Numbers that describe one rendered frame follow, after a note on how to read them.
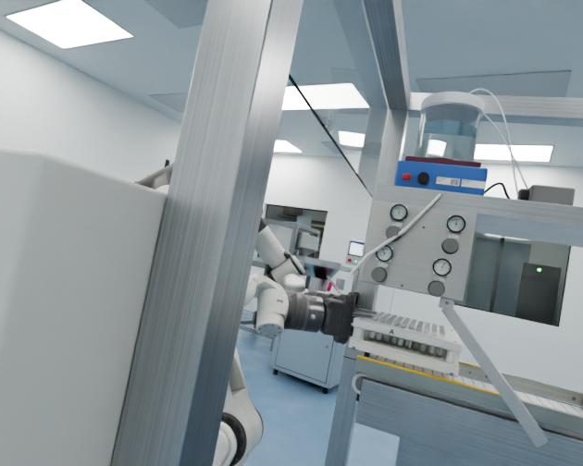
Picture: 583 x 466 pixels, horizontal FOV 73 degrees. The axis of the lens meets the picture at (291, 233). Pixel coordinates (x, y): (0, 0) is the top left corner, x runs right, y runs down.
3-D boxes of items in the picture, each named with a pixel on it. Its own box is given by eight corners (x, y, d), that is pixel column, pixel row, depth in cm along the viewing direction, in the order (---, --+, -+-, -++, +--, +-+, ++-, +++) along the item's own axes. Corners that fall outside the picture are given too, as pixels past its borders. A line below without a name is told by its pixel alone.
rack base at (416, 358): (452, 356, 109) (454, 348, 109) (457, 376, 86) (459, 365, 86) (365, 334, 118) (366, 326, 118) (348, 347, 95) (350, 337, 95)
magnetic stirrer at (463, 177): (391, 188, 94) (398, 151, 94) (398, 204, 114) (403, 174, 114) (484, 198, 87) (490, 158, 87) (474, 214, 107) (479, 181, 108)
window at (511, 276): (444, 303, 566) (457, 224, 572) (444, 303, 567) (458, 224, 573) (560, 328, 497) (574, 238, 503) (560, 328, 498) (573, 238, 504)
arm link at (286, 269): (284, 309, 134) (283, 293, 153) (310, 291, 133) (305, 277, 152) (266, 284, 132) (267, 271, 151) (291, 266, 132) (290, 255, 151)
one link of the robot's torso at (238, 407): (206, 480, 107) (146, 322, 119) (237, 453, 123) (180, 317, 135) (252, 459, 103) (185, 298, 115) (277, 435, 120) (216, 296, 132)
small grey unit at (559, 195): (519, 208, 90) (523, 182, 90) (513, 213, 96) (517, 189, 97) (572, 214, 86) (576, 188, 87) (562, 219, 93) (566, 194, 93)
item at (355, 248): (337, 301, 385) (348, 239, 388) (341, 301, 393) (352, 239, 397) (359, 307, 373) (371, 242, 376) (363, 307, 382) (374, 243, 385)
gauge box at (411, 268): (360, 281, 91) (375, 196, 92) (366, 281, 100) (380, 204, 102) (463, 301, 83) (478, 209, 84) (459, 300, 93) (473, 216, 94)
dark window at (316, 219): (255, 262, 734) (266, 203, 740) (255, 262, 735) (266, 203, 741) (318, 275, 668) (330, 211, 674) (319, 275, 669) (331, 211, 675)
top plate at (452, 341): (455, 338, 109) (457, 331, 109) (461, 353, 86) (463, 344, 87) (367, 317, 118) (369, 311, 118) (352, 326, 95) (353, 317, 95)
